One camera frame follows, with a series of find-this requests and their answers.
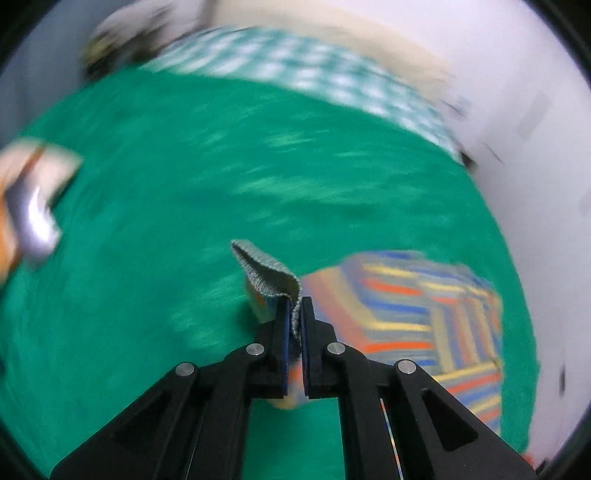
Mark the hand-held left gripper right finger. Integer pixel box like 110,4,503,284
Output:
300,295,539,480

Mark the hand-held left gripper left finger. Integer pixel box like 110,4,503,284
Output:
50,298,294,480

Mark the striped knit sweater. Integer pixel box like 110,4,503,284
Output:
231,239,504,437

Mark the green velvet blanket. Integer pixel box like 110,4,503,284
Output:
0,65,542,480

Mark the green white plaid bedsheet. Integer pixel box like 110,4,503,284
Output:
143,25,462,160

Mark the white wardrobe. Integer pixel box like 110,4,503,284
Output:
462,69,591,462

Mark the patterned cream pillow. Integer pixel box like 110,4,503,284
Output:
0,138,85,283

